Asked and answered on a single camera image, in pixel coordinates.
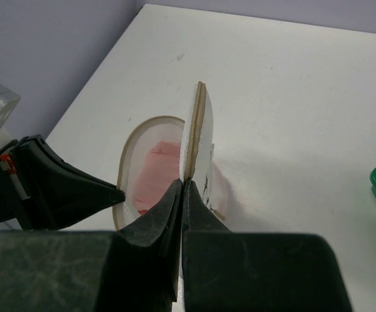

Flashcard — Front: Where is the pink bra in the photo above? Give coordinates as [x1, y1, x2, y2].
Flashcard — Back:
[132, 140, 181, 215]

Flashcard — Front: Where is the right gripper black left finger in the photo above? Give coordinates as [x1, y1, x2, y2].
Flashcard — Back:
[0, 180, 181, 311]

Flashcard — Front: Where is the round mesh laundry bag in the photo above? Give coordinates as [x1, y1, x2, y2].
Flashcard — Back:
[113, 82, 228, 229]

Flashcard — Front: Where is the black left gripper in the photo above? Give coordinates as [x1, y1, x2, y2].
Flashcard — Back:
[0, 135, 125, 230]

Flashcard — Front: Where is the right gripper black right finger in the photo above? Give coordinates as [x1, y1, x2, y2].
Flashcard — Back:
[181, 181, 353, 311]

